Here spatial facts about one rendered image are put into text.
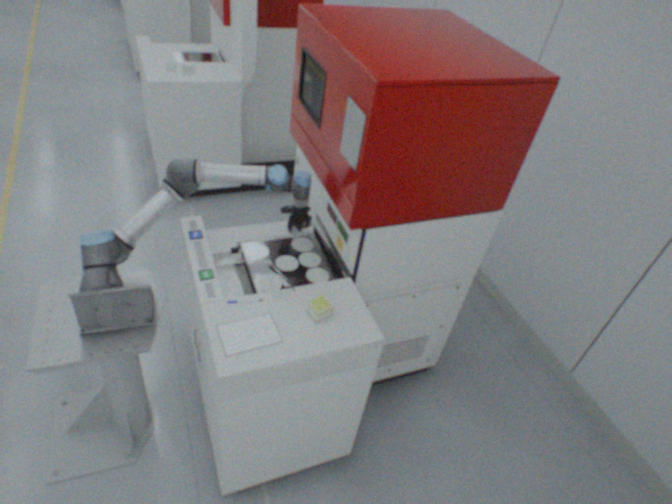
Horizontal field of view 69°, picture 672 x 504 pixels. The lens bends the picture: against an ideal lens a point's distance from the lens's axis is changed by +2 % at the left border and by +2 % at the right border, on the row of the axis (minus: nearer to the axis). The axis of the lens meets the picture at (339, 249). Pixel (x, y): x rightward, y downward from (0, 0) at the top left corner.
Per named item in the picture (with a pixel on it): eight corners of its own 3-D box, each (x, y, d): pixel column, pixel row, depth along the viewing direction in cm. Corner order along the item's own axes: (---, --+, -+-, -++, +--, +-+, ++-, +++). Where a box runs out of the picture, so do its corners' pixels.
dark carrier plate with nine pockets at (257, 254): (310, 235, 235) (310, 234, 235) (336, 283, 212) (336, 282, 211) (240, 244, 223) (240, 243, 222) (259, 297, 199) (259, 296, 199)
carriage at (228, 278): (229, 254, 223) (229, 249, 221) (247, 312, 198) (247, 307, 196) (211, 257, 220) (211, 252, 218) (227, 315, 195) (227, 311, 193)
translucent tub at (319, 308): (320, 305, 191) (322, 293, 187) (331, 318, 187) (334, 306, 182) (304, 312, 187) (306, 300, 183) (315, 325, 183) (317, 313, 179)
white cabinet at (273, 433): (291, 320, 310) (303, 219, 257) (348, 462, 244) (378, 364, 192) (187, 341, 286) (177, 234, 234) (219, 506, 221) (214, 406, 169)
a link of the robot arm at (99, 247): (76, 266, 179) (72, 230, 180) (90, 267, 192) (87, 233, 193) (110, 262, 180) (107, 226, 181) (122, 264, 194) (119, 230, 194)
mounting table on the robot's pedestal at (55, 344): (35, 392, 177) (25, 370, 169) (48, 303, 208) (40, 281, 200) (168, 367, 192) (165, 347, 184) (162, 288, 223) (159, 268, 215)
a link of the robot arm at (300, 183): (292, 168, 209) (312, 170, 210) (291, 189, 216) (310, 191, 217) (291, 178, 203) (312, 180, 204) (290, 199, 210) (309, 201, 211)
